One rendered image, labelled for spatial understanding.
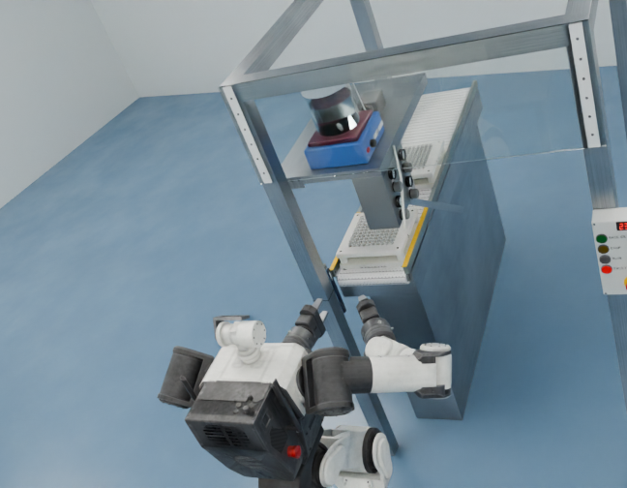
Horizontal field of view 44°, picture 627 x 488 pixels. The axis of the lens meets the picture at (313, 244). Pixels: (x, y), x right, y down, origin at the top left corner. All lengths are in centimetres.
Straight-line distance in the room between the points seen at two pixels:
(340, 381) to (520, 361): 172
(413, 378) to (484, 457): 130
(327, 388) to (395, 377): 17
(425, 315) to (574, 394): 75
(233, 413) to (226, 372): 15
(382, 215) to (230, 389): 82
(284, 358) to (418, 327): 110
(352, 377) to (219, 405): 33
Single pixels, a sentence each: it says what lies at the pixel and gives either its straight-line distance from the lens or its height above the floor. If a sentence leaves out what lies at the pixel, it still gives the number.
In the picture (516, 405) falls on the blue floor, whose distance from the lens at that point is 330.
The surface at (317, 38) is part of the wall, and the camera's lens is 644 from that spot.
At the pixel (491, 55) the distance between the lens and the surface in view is 201.
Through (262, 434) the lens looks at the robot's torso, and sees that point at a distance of 186.
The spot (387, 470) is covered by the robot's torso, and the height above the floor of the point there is 51.
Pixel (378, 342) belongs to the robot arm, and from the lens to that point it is 217.
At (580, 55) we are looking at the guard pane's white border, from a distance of 199.
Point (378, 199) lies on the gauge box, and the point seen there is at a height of 121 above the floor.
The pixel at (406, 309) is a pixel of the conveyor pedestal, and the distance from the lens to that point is 289.
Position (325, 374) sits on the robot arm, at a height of 123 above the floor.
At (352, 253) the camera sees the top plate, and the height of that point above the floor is 96.
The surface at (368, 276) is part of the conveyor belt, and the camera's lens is 267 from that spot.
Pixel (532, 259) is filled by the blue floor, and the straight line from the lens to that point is 397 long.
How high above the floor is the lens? 245
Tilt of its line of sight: 32 degrees down
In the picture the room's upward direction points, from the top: 23 degrees counter-clockwise
